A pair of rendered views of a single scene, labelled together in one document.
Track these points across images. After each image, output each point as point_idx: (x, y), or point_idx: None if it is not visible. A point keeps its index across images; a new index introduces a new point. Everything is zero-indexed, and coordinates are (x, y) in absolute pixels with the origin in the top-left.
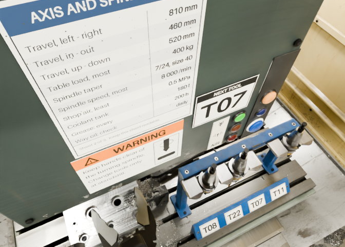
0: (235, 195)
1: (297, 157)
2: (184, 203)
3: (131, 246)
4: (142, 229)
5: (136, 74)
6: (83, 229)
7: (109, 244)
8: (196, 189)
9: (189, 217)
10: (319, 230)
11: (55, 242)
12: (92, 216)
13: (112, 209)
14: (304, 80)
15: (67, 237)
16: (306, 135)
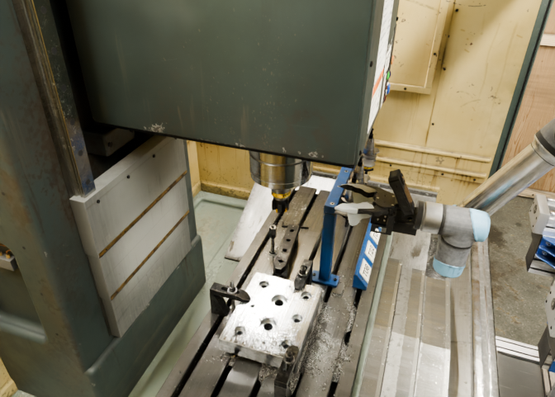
0: (354, 244)
1: None
2: (331, 263)
3: (396, 172)
4: (316, 318)
5: (386, 24)
6: (277, 338)
7: (372, 208)
8: None
9: (341, 281)
10: (422, 241)
11: (250, 394)
12: (342, 208)
13: (282, 308)
14: None
15: (255, 386)
16: None
